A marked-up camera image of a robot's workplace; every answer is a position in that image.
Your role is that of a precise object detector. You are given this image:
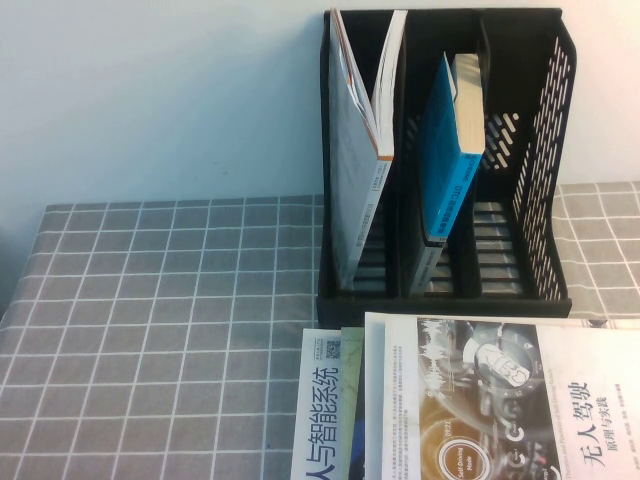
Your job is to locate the blue cover paperback book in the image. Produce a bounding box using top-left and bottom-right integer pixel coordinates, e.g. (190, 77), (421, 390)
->
(401, 51), (487, 298)

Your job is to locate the white book with orange edges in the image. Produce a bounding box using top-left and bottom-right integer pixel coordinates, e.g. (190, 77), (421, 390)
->
(328, 8), (409, 292)

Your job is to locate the green cover book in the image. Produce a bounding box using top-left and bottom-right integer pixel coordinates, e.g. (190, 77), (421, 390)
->
(340, 326), (367, 480)

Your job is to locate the white book with blue title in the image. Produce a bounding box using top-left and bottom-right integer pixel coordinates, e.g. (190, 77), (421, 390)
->
(289, 328), (352, 480)

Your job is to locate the black three-slot book stand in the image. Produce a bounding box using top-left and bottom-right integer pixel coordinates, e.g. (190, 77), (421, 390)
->
(316, 6), (574, 329)

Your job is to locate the white self-driving car book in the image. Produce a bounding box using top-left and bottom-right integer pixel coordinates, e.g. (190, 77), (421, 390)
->
(363, 310), (640, 480)

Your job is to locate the grey checkered tablecloth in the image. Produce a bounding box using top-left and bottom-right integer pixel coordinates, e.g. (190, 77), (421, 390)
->
(0, 180), (640, 480)

